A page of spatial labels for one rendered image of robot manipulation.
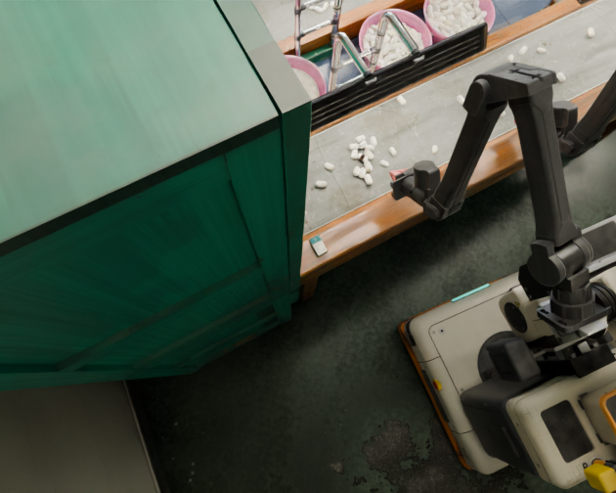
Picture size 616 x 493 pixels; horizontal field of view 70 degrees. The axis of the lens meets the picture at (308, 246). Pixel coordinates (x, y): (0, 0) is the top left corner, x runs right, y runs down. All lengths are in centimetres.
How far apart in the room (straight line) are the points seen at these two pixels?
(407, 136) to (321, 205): 40
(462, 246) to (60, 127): 210
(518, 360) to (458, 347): 47
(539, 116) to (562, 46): 113
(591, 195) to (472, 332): 112
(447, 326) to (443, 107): 87
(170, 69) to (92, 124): 8
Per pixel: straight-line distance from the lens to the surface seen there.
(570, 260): 103
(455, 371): 195
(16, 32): 50
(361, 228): 144
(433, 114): 169
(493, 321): 203
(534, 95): 92
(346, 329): 214
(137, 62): 44
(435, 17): 197
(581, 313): 107
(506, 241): 245
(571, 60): 203
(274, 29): 183
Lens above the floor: 212
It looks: 75 degrees down
